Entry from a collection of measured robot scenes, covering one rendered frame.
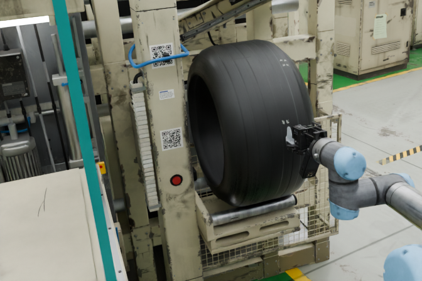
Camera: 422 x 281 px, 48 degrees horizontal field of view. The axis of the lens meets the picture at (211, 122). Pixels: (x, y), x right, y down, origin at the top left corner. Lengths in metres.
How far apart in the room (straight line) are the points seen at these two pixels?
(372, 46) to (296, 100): 4.79
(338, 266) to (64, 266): 2.18
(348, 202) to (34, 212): 0.78
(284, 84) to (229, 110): 0.20
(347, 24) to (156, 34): 4.88
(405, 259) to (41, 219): 0.79
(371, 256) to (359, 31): 3.58
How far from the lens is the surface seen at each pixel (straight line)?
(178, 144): 1.63
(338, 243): 3.16
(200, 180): 1.96
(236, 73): 1.52
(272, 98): 1.51
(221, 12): 1.99
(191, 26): 1.95
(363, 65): 6.26
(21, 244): 1.13
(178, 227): 1.79
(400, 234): 3.32
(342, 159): 1.21
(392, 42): 6.54
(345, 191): 1.26
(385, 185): 1.30
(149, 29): 1.51
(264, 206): 1.78
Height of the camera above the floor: 1.86
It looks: 22 degrees down
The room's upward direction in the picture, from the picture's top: 5 degrees counter-clockwise
